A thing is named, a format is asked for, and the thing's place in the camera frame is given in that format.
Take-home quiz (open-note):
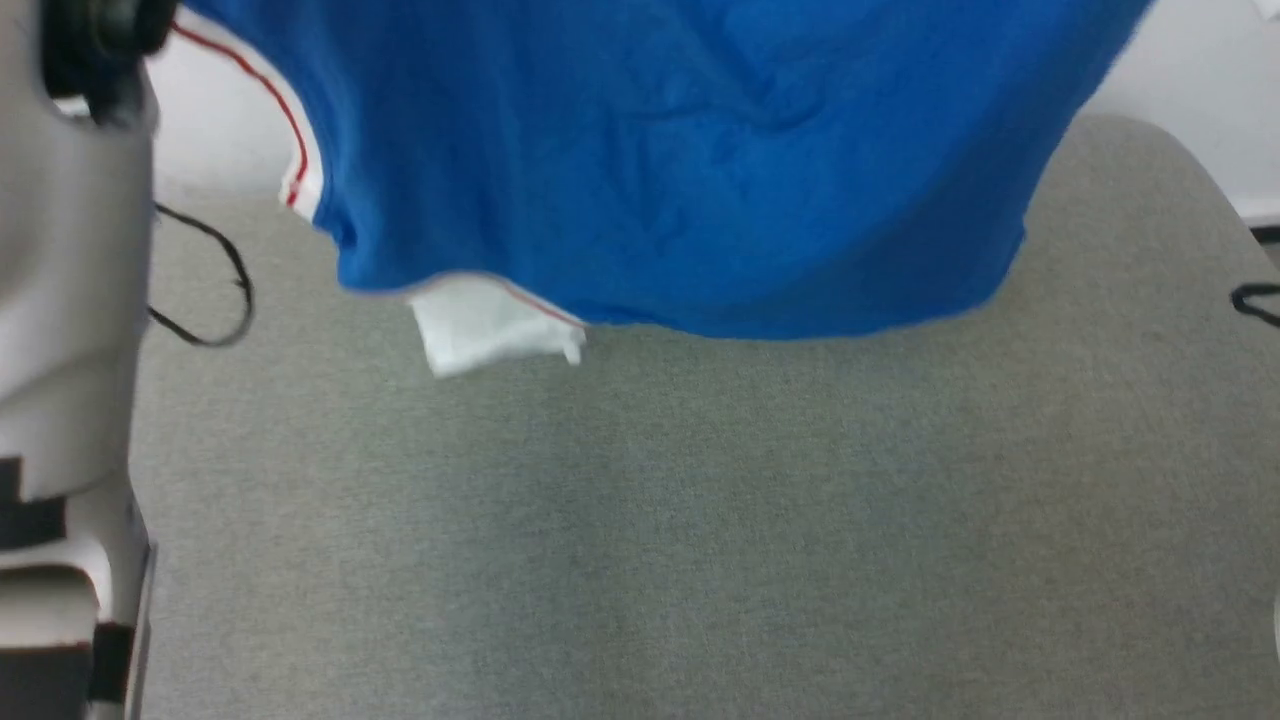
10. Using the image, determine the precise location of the blue white jersey number 23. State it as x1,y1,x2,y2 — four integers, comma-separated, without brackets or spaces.
170,0,1157,379

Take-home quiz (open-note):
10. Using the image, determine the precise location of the grey fabric sofa cushion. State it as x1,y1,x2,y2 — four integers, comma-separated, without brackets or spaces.
128,112,1280,720

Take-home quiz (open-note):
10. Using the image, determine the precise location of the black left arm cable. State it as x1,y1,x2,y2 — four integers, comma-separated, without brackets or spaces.
148,203,257,350

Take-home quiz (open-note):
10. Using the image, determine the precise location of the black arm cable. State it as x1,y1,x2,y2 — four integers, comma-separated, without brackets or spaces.
1229,282,1280,330
148,203,257,350

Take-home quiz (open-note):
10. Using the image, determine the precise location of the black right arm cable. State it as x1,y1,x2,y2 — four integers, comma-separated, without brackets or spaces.
1229,282,1280,330

